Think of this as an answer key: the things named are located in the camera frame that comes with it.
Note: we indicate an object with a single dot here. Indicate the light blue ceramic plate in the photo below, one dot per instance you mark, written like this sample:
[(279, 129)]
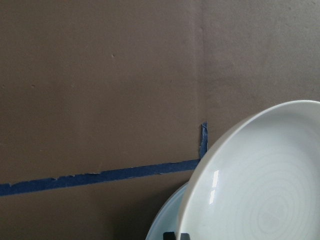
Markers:
[(165, 215)]

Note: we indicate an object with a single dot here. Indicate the white ringed ceramic plate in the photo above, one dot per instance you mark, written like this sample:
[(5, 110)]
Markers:
[(250, 187)]

